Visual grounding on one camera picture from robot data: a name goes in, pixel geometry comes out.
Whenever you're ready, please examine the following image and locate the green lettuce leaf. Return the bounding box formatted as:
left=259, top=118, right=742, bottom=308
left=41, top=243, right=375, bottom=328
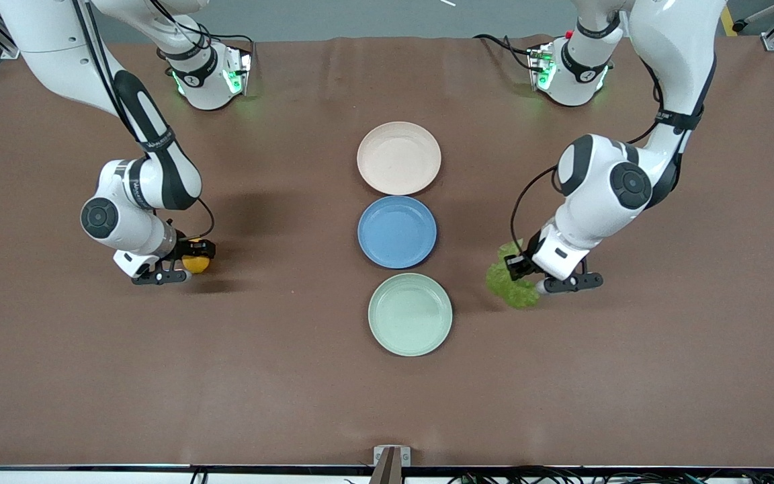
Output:
left=486, top=241, right=541, bottom=310

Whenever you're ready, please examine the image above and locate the pale green plate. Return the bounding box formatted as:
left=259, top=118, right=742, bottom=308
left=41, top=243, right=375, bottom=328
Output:
left=368, top=272, right=454, bottom=357

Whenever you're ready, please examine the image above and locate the blue plate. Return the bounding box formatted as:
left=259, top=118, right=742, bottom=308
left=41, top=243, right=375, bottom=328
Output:
left=357, top=196, right=438, bottom=270

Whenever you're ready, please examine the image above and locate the brown table cover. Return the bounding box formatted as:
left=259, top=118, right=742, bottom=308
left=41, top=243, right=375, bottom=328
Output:
left=0, top=37, right=774, bottom=469

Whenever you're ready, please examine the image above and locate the pale beige plate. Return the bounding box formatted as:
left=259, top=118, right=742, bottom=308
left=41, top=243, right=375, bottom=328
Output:
left=357, top=121, right=442, bottom=196

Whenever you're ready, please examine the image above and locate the grey metal rod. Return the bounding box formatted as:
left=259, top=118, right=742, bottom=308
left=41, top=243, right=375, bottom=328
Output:
left=732, top=0, right=774, bottom=33

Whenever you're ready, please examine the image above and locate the black arm base cable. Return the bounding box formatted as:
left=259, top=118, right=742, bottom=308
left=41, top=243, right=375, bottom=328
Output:
left=473, top=33, right=537, bottom=72
left=159, top=0, right=257, bottom=49

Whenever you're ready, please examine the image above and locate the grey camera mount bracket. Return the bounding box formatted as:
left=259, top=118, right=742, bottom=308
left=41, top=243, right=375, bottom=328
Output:
left=373, top=445, right=412, bottom=484

